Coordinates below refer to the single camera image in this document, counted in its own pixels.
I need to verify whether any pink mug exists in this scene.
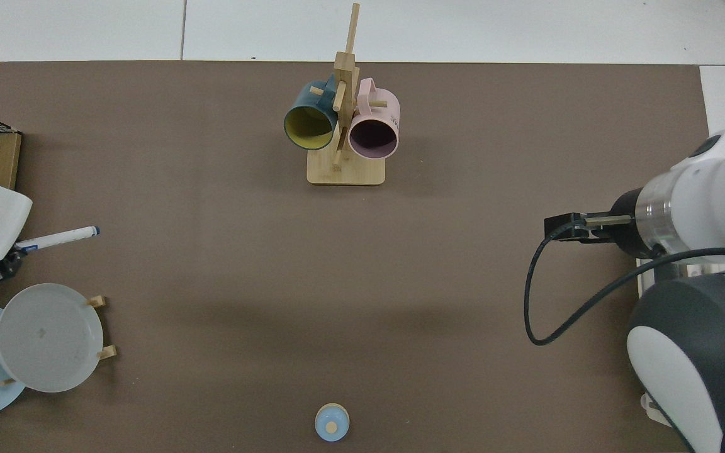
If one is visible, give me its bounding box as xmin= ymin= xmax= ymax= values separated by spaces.
xmin=347 ymin=78 xmax=400 ymax=160

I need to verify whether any white marker with blue cap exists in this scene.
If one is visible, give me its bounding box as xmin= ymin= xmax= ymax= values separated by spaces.
xmin=15 ymin=226 xmax=101 ymax=252

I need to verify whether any wooden plate rack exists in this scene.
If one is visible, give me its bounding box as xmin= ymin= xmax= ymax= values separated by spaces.
xmin=0 ymin=295 xmax=118 ymax=386

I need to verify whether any pale toaster oven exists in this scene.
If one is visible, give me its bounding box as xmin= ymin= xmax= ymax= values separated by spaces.
xmin=636 ymin=255 xmax=678 ymax=428

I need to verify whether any grey plate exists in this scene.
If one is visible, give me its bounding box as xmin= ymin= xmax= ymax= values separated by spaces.
xmin=0 ymin=283 xmax=104 ymax=394

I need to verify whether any small blue round thing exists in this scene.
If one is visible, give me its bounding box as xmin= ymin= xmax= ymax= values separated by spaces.
xmin=315 ymin=403 xmax=351 ymax=442

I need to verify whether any brown table cloth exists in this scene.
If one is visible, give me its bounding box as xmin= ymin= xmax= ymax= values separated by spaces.
xmin=0 ymin=61 xmax=716 ymax=453

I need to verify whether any wooden cup stand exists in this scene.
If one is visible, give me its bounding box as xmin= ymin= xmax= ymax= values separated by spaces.
xmin=306 ymin=3 xmax=386 ymax=186

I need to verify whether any dark teal mug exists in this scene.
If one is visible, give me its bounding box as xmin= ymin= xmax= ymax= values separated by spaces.
xmin=284 ymin=75 xmax=340 ymax=151

